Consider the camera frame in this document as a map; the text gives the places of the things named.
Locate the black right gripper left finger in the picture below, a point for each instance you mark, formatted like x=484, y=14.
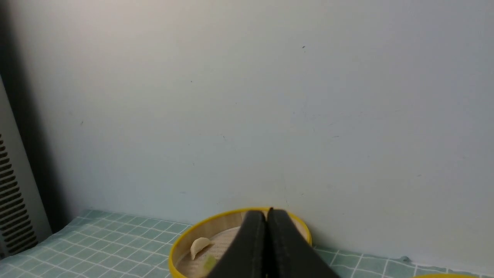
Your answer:
x=244, y=257

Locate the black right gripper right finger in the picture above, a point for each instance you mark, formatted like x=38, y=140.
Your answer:
x=288, y=253

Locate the small green dumpling front left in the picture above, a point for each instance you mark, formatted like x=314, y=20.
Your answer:
x=209, y=263

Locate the round bamboo steamer basket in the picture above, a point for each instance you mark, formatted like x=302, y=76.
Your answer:
x=221, y=230

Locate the pale white dumpling at left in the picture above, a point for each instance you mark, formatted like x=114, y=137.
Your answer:
x=198, y=245

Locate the round bamboo steamer lid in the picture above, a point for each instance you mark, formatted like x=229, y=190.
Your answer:
x=444, y=275

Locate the green white checkered tablecloth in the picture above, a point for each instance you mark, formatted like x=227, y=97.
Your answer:
x=101, y=244

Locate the white vented appliance panel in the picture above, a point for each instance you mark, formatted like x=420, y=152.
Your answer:
x=23, y=220

